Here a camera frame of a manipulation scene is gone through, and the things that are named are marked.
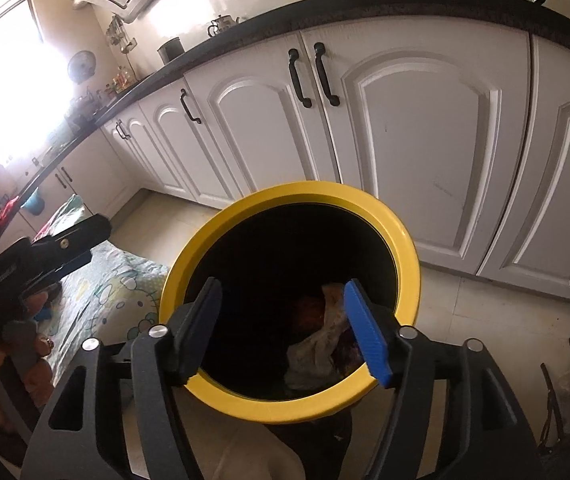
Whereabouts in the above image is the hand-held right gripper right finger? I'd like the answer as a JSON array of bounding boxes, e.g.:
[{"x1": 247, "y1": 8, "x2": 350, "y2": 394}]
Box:
[{"x1": 342, "y1": 279, "x2": 550, "y2": 480}]

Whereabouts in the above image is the cartoon printed blanket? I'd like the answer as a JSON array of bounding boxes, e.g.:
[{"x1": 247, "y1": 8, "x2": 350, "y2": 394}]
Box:
[{"x1": 30, "y1": 194, "x2": 172, "y2": 386}]

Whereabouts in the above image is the person's left hand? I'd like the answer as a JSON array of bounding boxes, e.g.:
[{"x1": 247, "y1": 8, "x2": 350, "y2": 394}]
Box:
[{"x1": 0, "y1": 290, "x2": 58, "y2": 433}]

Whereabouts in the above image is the set of black cabinet handles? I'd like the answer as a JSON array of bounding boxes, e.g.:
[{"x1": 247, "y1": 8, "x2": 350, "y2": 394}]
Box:
[{"x1": 55, "y1": 42, "x2": 342, "y2": 183}]

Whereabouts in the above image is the wall utensil rack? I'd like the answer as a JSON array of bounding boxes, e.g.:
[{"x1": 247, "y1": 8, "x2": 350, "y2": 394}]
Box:
[{"x1": 106, "y1": 15, "x2": 134, "y2": 54}]

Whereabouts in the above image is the grey metal canister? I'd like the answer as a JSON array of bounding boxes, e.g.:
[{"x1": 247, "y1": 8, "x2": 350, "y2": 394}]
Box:
[{"x1": 157, "y1": 37, "x2": 186, "y2": 61}]

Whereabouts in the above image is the crumpled white paper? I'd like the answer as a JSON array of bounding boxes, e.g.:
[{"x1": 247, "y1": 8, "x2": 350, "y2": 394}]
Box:
[{"x1": 285, "y1": 282, "x2": 367, "y2": 391}]

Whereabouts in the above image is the metal teapot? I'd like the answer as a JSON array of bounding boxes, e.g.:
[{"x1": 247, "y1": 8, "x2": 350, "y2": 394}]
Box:
[{"x1": 208, "y1": 14, "x2": 241, "y2": 38}]

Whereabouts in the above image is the yellow rimmed black trash bin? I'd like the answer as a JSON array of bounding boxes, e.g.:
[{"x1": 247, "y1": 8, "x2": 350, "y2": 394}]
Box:
[{"x1": 159, "y1": 181, "x2": 422, "y2": 480}]

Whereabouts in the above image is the blue decorative wall plate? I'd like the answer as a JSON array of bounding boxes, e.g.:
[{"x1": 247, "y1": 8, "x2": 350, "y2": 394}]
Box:
[{"x1": 68, "y1": 51, "x2": 97, "y2": 83}]

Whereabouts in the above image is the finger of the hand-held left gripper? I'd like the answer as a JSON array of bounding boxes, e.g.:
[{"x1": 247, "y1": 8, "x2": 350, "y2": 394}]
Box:
[
  {"x1": 15, "y1": 253, "x2": 94, "y2": 297},
  {"x1": 28, "y1": 214, "x2": 112, "y2": 262}
]

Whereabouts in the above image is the row of white cabinet doors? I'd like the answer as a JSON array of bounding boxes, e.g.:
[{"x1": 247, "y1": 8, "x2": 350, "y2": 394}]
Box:
[{"x1": 15, "y1": 25, "x2": 570, "y2": 306}]

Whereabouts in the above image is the kitchen window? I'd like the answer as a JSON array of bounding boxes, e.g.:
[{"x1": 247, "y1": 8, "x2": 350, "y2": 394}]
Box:
[{"x1": 0, "y1": 0, "x2": 66, "y2": 166}]

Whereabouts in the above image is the black kitchen countertop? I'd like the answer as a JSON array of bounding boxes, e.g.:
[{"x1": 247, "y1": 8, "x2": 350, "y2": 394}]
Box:
[{"x1": 12, "y1": 0, "x2": 570, "y2": 211}]

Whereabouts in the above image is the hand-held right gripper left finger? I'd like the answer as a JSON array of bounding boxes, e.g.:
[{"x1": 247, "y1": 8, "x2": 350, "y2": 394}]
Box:
[{"x1": 20, "y1": 276, "x2": 223, "y2": 480}]

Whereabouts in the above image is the group of condiment bottles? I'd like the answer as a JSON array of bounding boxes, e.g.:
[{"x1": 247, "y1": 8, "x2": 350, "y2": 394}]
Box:
[{"x1": 96, "y1": 66, "x2": 137, "y2": 100}]

